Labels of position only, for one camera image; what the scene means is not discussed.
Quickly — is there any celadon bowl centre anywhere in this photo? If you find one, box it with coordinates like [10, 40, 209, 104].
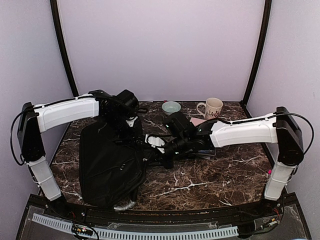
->
[161, 101, 182, 116]

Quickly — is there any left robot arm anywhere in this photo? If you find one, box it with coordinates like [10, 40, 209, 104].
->
[9, 89, 140, 218]

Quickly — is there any black front rail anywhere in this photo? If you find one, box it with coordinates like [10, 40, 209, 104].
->
[29, 194, 298, 226]

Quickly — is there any left black frame post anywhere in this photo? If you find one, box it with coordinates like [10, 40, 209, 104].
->
[49, 0, 79, 97]

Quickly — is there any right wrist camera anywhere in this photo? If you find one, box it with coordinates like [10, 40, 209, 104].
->
[162, 111, 196, 138]

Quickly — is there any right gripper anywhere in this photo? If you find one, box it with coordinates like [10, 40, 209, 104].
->
[144, 134, 190, 170]

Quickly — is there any right black frame post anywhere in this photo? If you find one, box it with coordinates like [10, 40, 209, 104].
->
[241, 0, 272, 107]

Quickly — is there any white slotted cable duct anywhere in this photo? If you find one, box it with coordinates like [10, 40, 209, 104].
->
[31, 213, 239, 240]

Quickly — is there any cream floral mug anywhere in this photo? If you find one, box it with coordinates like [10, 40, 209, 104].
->
[196, 97, 224, 120]

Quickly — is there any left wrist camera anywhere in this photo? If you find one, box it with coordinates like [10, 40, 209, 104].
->
[116, 89, 139, 116]

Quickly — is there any small circuit board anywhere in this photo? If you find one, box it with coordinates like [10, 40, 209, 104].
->
[71, 224, 94, 236]

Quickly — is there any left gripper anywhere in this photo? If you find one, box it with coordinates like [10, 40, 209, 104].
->
[102, 111, 141, 150]

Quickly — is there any dark blue book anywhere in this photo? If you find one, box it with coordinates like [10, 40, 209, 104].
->
[193, 149, 216, 160]

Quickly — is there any black student bag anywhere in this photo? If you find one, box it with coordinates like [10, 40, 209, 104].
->
[78, 117, 176, 212]

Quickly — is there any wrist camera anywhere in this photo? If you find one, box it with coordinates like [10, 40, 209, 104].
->
[162, 111, 196, 138]
[116, 89, 139, 116]

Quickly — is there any black frame post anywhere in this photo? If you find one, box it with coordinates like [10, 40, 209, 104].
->
[49, 0, 79, 97]
[241, 0, 272, 107]

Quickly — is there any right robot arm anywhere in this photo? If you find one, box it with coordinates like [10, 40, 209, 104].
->
[145, 106, 307, 217]

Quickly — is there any pink book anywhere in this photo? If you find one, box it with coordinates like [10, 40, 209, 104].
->
[190, 117, 206, 127]

